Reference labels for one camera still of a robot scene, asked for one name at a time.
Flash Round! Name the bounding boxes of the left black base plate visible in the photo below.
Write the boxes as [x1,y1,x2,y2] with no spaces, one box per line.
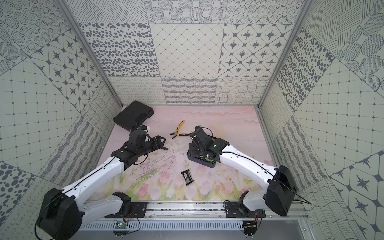
[105,202,148,219]

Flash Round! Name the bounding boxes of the black cookie packet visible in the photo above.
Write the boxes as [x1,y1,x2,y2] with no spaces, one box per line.
[181,169,195,186]

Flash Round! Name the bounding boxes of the right black controller box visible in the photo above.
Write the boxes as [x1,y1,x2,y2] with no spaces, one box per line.
[243,221,258,238]

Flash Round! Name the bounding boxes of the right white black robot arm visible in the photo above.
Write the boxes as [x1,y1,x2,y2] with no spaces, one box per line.
[187,126,297,218]

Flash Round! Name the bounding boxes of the green circuit board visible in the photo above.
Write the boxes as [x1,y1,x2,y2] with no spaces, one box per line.
[116,222,127,229]

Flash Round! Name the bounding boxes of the dark blue storage box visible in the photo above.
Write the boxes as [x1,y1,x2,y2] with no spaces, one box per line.
[187,128,229,168]

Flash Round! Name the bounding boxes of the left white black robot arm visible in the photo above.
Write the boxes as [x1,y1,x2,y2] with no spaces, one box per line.
[34,130,167,240]

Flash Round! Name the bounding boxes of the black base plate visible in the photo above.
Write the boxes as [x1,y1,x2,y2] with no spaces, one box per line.
[223,200,266,218]
[105,202,148,219]

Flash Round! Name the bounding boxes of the white vent grille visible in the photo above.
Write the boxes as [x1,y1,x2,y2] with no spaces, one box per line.
[80,220,243,231]

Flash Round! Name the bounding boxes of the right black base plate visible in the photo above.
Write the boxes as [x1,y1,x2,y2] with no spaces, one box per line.
[223,200,266,218]

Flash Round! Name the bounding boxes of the yellow black pliers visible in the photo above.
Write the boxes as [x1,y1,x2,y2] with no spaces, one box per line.
[169,119,196,139]

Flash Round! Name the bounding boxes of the black plastic tool case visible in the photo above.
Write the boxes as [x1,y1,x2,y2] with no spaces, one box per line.
[113,101,154,132]

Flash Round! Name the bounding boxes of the aluminium mounting rail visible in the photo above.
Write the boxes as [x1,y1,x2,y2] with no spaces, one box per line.
[141,201,309,221]

